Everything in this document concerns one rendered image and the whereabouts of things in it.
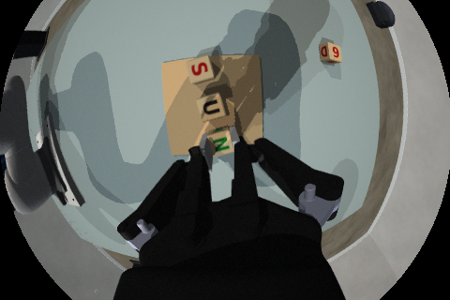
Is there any tan flat mat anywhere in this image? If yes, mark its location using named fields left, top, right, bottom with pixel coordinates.
left=161, top=55, right=263, bottom=155

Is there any tan wooden block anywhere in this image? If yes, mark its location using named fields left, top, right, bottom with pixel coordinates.
left=196, top=93, right=226, bottom=122
left=186, top=54, right=216, bottom=84
left=207, top=126, right=234, bottom=157
left=319, top=42, right=342, bottom=64

